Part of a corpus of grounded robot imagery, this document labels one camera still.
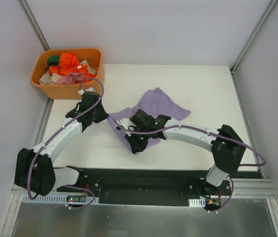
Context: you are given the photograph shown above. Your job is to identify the purple t shirt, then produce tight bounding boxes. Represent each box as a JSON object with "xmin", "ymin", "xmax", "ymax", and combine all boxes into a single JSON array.
[{"xmin": 107, "ymin": 88, "xmax": 191, "ymax": 152}]

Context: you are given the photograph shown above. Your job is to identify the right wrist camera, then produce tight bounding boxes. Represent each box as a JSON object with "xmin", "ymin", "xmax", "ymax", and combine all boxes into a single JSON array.
[{"xmin": 117, "ymin": 118, "xmax": 134, "ymax": 137}]

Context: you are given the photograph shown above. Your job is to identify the right aluminium frame post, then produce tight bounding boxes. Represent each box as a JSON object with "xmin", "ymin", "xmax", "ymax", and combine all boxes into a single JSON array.
[{"xmin": 230, "ymin": 0, "xmax": 278, "ymax": 75}]

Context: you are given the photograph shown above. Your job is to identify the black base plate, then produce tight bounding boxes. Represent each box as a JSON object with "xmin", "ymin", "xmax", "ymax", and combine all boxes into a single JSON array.
[{"xmin": 56, "ymin": 167, "xmax": 231, "ymax": 205}]

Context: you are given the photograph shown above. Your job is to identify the left white cable duct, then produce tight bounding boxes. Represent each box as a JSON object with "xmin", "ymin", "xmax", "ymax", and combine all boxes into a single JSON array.
[{"xmin": 22, "ymin": 194, "xmax": 99, "ymax": 205}]

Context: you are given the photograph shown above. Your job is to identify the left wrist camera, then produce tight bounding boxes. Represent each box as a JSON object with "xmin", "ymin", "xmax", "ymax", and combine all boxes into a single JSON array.
[{"xmin": 78, "ymin": 87, "xmax": 95, "ymax": 95}]

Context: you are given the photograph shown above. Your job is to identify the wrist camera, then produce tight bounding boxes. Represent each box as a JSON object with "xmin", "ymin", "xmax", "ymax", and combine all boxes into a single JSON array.
[
  {"xmin": 78, "ymin": 87, "xmax": 95, "ymax": 95},
  {"xmin": 117, "ymin": 118, "xmax": 134, "ymax": 137}
]

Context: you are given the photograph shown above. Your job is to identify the pink t shirt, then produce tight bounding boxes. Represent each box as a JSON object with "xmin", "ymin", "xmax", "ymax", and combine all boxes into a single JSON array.
[{"xmin": 55, "ymin": 73, "xmax": 84, "ymax": 85}]

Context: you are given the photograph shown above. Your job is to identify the aluminium frame post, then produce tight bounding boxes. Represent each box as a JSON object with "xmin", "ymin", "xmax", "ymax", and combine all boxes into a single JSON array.
[
  {"xmin": 230, "ymin": 0, "xmax": 278, "ymax": 75},
  {"xmin": 18, "ymin": 0, "xmax": 50, "ymax": 51}
]

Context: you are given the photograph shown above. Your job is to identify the orange plastic bin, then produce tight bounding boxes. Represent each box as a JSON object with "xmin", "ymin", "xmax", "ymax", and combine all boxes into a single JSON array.
[{"xmin": 31, "ymin": 48, "xmax": 105, "ymax": 100}]

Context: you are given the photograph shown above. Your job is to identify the beige t shirt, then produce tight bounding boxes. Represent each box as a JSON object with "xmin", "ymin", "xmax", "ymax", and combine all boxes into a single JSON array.
[{"xmin": 39, "ymin": 60, "xmax": 97, "ymax": 85}]

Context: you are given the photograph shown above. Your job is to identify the green t shirt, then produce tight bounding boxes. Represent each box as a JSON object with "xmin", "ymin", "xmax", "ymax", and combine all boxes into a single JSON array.
[{"xmin": 46, "ymin": 55, "xmax": 60, "ymax": 67}]

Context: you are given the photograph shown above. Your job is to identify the white cable duct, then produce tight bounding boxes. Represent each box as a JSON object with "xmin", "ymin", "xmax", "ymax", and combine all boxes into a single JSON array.
[
  {"xmin": 22, "ymin": 194, "xmax": 99, "ymax": 205},
  {"xmin": 188, "ymin": 198, "xmax": 206, "ymax": 207}
]

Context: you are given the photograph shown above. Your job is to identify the right white cable duct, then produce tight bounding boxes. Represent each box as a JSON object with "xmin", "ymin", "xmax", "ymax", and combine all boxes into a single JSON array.
[{"xmin": 188, "ymin": 198, "xmax": 206, "ymax": 207}]

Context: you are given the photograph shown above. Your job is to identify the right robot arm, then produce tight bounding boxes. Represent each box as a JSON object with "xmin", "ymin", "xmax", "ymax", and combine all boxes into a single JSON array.
[{"xmin": 119, "ymin": 109, "xmax": 245, "ymax": 198}]

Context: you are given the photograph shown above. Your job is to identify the left aluminium frame post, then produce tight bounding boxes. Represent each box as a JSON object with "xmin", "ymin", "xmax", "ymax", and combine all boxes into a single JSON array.
[{"xmin": 18, "ymin": 0, "xmax": 50, "ymax": 51}]

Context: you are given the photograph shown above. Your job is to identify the orange t shirt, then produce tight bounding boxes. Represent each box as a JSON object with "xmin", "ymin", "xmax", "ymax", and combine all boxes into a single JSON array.
[{"xmin": 58, "ymin": 53, "xmax": 81, "ymax": 68}]

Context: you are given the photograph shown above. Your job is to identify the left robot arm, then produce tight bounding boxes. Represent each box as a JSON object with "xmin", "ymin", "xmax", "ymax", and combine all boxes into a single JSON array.
[{"xmin": 14, "ymin": 91, "xmax": 109, "ymax": 196}]

